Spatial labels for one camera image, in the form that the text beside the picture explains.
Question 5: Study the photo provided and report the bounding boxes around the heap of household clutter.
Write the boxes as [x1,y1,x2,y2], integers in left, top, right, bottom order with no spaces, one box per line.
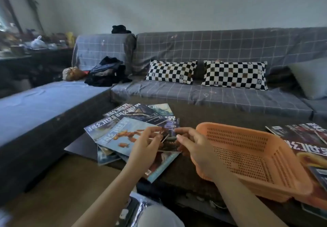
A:
[0,22,67,56]

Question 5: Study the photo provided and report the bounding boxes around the clear plastic wrapper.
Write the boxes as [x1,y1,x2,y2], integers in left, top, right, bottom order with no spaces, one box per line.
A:
[115,192,154,227]

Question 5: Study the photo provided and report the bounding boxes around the person's left forearm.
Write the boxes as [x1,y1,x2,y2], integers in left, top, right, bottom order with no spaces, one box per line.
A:
[72,164,150,227]

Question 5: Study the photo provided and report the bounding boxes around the white shell cover magazine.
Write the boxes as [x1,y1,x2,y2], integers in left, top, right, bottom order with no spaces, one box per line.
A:
[120,151,181,184]

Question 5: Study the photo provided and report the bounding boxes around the brown bag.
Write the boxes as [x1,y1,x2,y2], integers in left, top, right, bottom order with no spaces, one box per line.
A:
[62,66,87,82]

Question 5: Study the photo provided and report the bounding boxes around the person's right hand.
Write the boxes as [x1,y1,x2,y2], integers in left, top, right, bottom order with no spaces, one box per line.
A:
[175,127,225,181]

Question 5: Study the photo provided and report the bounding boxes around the person's right forearm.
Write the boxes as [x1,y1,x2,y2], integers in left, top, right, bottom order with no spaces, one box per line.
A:
[211,169,289,227]

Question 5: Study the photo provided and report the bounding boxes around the person's left hand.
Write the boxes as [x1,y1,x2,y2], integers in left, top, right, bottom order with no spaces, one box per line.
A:
[125,126,164,175]

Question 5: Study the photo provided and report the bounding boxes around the dark side cabinet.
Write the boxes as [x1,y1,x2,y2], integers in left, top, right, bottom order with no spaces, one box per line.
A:
[0,46,75,98]

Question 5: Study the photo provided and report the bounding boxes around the orange plastic basket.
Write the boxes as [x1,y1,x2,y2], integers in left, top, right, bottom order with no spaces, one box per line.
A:
[190,122,314,203]

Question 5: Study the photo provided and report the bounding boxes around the grey plaid covered sofa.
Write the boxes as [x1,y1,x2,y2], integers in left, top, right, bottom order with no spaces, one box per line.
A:
[0,27,327,207]

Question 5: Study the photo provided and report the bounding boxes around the person's light trousers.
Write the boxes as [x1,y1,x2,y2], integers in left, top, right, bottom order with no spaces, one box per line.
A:
[138,203,184,227]

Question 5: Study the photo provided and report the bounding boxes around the orange robot cover magazine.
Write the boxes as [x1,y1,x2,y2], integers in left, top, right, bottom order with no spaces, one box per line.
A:
[96,116,179,157]

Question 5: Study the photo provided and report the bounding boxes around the pile of assorted magazines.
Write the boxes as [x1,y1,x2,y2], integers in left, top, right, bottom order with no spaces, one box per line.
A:
[265,122,327,219]

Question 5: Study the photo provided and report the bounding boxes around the small black garment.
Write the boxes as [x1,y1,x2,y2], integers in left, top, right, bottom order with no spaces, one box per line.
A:
[111,24,132,34]

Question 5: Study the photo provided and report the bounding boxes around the yellow container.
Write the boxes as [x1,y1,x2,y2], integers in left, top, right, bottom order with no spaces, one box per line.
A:
[65,32,76,48]

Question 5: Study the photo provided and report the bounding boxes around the heap of dark clothes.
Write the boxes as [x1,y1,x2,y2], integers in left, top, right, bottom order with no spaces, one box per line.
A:
[84,56,133,87]

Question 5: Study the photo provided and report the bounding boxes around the black white checkered pillow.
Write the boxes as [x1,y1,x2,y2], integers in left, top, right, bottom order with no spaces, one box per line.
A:
[145,60,199,85]
[202,60,269,91]

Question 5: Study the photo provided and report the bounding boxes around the white plastic bag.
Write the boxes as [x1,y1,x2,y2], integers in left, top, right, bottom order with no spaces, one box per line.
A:
[30,35,48,50]

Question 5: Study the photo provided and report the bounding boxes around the plain grey cushion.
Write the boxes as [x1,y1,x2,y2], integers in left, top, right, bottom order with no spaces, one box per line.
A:
[288,57,327,101]

